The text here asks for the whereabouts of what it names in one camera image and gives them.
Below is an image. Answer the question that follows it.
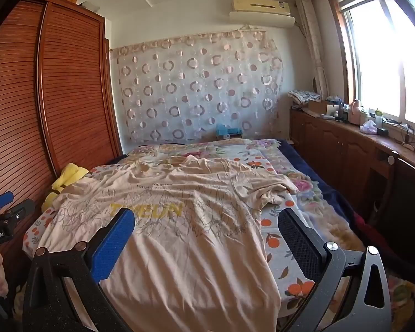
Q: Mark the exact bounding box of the cardboard box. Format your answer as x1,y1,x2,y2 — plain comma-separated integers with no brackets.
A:
308,100,336,115

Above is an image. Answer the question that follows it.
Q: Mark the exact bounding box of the beige printed t-shirt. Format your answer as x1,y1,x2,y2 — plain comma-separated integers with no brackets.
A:
38,157,300,332

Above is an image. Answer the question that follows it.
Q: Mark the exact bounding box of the orange fruit print bed sheet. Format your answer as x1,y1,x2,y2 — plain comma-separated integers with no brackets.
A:
22,161,320,319

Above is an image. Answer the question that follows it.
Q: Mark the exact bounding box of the blue plastic toy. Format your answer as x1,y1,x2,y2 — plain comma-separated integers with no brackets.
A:
215,124,243,139

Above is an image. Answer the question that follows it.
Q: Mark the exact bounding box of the wooden slatted wardrobe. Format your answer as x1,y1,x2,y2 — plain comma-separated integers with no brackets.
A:
0,0,123,277

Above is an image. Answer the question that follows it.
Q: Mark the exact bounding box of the gathered pale window curtain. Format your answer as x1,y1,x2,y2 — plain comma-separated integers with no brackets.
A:
295,0,329,97

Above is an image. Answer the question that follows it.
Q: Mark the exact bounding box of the wall air conditioner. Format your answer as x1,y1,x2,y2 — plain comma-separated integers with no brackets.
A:
229,0,295,29

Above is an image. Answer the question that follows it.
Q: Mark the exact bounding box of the yellow folded garment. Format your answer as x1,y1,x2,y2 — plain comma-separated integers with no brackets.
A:
41,162,89,211

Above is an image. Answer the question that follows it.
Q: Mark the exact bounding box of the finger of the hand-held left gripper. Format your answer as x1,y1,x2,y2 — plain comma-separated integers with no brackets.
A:
0,191,14,211
2,199,35,229

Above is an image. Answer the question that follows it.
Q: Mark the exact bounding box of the wooden sideboard cabinet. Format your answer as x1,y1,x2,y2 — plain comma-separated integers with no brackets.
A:
290,105,415,222

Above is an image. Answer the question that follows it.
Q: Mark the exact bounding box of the dark chair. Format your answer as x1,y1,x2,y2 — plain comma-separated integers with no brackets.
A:
365,152,415,260

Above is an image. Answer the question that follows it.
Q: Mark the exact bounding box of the folded patterned cloth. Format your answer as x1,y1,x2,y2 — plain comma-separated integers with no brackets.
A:
288,89,321,106

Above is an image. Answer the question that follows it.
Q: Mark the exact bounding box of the circle patterned sheer curtain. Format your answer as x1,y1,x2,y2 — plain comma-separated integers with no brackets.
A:
109,29,286,146

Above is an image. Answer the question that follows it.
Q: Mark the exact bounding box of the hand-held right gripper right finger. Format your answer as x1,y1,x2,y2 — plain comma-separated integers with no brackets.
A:
277,208,392,332

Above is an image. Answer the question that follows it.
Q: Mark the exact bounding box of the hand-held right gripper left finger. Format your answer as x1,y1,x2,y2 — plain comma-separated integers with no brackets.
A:
22,207,135,332

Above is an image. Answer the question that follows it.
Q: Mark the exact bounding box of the floral blanket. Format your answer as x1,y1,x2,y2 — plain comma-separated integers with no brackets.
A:
124,138,415,332

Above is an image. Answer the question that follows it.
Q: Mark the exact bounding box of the person's left hand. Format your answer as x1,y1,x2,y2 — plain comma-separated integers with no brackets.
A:
0,249,9,297

